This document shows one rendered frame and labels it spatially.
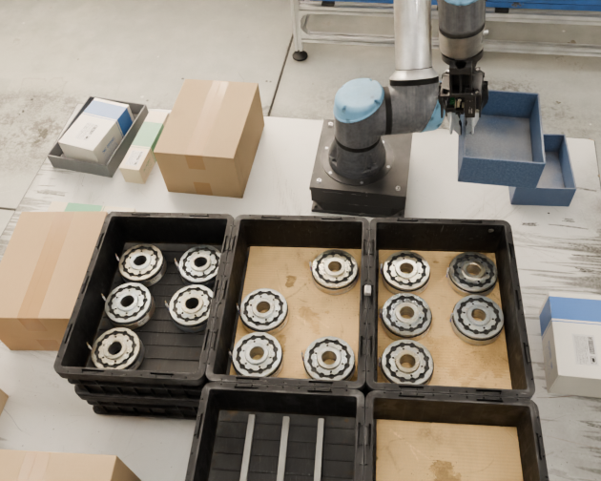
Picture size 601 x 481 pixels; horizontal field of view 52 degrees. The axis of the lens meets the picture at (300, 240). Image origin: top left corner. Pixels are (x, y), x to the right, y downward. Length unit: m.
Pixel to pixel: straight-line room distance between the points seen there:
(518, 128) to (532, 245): 0.38
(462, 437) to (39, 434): 0.90
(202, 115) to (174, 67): 1.68
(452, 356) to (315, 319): 0.29
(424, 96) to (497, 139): 0.24
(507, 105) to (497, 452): 0.69
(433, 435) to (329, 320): 0.32
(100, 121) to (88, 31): 1.96
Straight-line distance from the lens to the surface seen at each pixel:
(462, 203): 1.70
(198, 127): 1.71
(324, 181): 1.59
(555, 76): 3.30
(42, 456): 1.26
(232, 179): 1.66
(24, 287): 1.52
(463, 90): 1.14
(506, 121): 1.39
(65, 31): 3.91
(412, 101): 1.48
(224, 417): 1.26
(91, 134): 1.89
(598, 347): 1.43
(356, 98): 1.47
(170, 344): 1.35
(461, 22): 1.07
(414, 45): 1.49
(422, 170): 1.76
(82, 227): 1.56
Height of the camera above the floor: 1.98
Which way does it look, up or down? 53 degrees down
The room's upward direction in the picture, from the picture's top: 7 degrees counter-clockwise
